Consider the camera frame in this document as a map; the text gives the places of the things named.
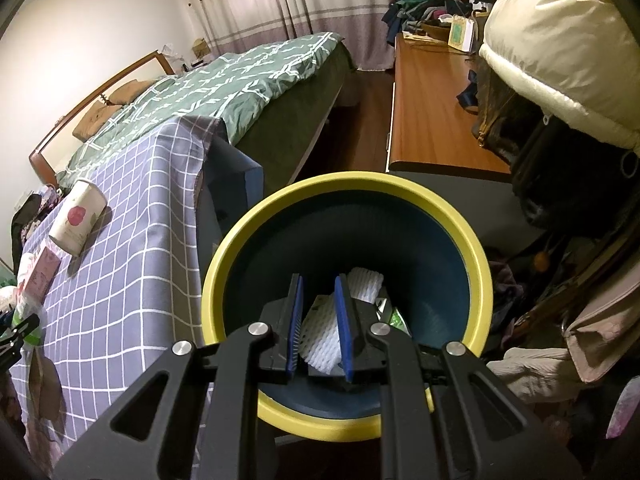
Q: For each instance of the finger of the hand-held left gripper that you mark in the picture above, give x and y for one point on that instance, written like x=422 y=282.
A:
x=20 y=327

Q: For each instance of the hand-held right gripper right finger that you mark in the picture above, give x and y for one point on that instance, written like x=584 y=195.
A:
x=345 y=325

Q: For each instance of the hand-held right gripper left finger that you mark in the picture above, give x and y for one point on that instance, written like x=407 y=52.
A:
x=296 y=320

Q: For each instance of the green plastic bottle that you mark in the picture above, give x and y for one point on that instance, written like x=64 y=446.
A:
x=37 y=334

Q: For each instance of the white foam fruit net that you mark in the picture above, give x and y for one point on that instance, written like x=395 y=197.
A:
x=320 y=350
x=365 y=285

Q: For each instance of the pink carton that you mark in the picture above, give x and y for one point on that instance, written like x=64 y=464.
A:
x=42 y=272

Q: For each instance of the brown plastic tray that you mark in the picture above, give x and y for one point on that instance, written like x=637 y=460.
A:
x=47 y=385

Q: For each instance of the yellow rimmed blue trash bin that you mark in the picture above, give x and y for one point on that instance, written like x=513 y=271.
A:
x=425 y=260

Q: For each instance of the paper cup with red print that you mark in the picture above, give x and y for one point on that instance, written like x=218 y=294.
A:
x=75 y=220

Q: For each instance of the colourful clothes heap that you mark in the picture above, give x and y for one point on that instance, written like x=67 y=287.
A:
x=49 y=194

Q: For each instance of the wooden bed headboard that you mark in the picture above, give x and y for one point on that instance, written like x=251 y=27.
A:
x=40 y=165

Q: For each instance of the dark bed base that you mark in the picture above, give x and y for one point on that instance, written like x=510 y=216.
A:
x=290 y=125

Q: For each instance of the brown pillow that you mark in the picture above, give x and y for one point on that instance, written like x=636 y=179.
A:
x=92 y=121
x=127 y=91

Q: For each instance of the wooden desk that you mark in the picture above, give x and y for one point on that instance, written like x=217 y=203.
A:
x=435 y=110

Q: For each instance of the bed with green duvet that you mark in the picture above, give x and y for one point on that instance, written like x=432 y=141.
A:
x=200 y=90

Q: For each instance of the beige bag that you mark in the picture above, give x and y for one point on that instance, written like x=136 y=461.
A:
x=600 y=330

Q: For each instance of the brown patterned bag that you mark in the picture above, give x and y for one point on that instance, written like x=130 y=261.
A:
x=500 y=110

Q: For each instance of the black bag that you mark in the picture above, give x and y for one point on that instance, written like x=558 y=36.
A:
x=565 y=175

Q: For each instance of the small cardboard box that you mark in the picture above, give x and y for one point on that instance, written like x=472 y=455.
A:
x=202 y=47

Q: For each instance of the pink printed bag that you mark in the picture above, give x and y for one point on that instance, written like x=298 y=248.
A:
x=622 y=410

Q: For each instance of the brown basket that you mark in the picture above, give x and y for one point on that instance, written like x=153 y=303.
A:
x=435 y=30

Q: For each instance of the green desk calendar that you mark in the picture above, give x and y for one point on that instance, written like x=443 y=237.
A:
x=460 y=32

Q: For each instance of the pink and cream curtain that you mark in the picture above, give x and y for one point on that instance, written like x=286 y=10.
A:
x=300 y=0

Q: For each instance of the pile of dark clothes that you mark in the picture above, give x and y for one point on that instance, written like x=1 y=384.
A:
x=415 y=10

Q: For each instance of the cream puffer jacket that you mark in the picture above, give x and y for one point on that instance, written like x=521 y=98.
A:
x=560 y=50

